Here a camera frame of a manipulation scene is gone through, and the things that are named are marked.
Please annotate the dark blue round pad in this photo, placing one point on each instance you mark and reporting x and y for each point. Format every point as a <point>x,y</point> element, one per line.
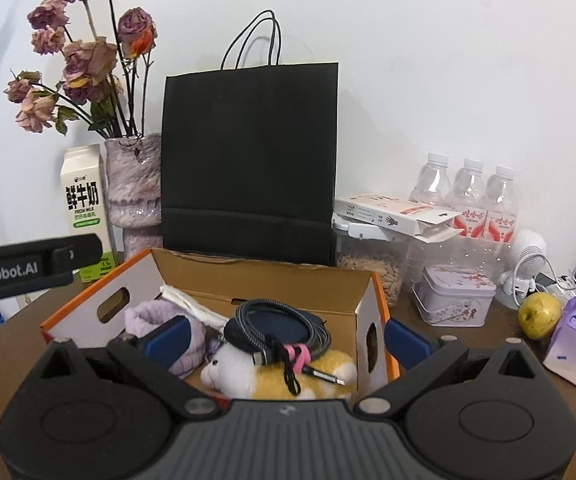
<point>278,327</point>

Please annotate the black paper bag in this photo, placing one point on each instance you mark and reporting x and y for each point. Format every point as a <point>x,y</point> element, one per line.
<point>248,160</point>

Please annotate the lilac floral tin box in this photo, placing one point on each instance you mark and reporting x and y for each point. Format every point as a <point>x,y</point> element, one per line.
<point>453,300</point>

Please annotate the white milk carton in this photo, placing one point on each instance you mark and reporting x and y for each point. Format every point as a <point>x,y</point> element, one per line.
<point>82,200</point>

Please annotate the purple marbled vase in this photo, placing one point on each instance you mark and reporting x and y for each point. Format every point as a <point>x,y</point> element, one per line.
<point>132,185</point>

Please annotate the flat white pink carton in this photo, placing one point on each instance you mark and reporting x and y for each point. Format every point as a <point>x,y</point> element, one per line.
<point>383,210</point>

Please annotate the purple knitted pouch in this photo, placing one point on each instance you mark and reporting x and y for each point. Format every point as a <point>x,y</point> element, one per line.
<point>147,312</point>

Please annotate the yellow white plush hamster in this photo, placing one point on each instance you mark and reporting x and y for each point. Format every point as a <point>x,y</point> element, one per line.
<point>238,375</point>

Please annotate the white cloth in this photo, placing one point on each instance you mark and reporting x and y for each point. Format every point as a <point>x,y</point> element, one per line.
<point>187,302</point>

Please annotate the dried rose bouquet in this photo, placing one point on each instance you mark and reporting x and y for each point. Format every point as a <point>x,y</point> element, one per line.
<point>87,60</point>

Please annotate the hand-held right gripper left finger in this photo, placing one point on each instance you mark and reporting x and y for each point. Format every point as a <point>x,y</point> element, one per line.
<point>167,342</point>

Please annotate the cardboard box with orange trim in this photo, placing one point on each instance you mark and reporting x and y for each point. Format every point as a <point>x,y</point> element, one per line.
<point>268,280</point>

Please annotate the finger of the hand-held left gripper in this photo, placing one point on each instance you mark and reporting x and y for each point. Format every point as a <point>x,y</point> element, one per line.
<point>80,252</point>

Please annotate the clear container of seeds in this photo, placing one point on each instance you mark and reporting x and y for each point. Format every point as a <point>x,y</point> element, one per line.
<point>368,265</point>

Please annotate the clear plastic water bottle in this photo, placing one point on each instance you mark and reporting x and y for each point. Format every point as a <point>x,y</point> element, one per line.
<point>503,195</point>
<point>468,185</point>
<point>430,180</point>

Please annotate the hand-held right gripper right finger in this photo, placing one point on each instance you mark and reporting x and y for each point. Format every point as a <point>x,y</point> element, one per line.
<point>408,345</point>

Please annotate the yellow green apple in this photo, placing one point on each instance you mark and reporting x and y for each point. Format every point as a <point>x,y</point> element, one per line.
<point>540,315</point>

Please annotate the small white desk fan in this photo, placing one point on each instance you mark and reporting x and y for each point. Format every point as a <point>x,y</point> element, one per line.
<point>525,245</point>

